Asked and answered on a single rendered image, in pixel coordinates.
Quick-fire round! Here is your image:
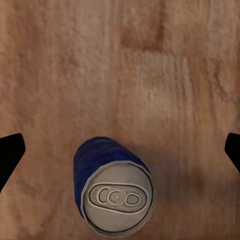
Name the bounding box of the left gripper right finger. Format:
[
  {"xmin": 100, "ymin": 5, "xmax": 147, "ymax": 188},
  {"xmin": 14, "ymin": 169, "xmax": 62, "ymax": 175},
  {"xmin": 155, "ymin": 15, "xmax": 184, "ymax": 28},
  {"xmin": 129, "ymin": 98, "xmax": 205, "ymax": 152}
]
[{"xmin": 224, "ymin": 132, "xmax": 240, "ymax": 172}]

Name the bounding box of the can of soda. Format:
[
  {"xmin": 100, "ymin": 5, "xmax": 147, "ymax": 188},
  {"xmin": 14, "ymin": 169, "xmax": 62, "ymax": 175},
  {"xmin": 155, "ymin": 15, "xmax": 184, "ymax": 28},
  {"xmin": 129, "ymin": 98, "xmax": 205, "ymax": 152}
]
[{"xmin": 73, "ymin": 136, "xmax": 157, "ymax": 239}]

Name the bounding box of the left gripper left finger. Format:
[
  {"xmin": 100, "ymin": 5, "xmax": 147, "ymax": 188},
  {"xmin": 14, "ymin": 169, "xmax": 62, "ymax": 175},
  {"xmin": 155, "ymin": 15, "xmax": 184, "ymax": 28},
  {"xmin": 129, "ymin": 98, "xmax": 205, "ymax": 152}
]
[{"xmin": 0, "ymin": 133, "xmax": 26, "ymax": 192}]

